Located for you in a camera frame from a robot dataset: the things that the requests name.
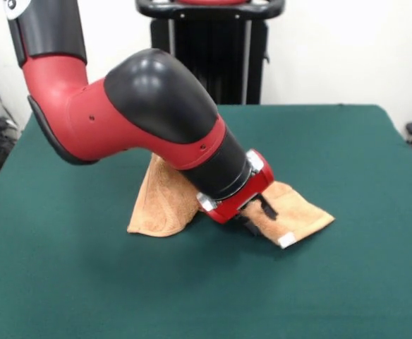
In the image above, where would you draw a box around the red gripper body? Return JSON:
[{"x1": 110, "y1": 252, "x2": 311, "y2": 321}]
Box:
[{"x1": 201, "y1": 150, "x2": 274, "y2": 225}]

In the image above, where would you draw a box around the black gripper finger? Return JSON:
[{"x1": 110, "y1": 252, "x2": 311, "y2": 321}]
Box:
[
  {"x1": 256, "y1": 193, "x2": 279, "y2": 221},
  {"x1": 238, "y1": 211, "x2": 264, "y2": 236}
]

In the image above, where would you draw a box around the tan terry towel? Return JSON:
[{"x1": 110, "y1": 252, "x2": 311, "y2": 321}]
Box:
[{"x1": 126, "y1": 153, "x2": 336, "y2": 250}]

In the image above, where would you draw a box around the dark green table cloth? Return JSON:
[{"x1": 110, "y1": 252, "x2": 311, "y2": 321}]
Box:
[{"x1": 0, "y1": 104, "x2": 412, "y2": 339}]

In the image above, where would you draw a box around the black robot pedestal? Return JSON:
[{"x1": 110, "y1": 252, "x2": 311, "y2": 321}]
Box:
[{"x1": 134, "y1": 0, "x2": 284, "y2": 106}]

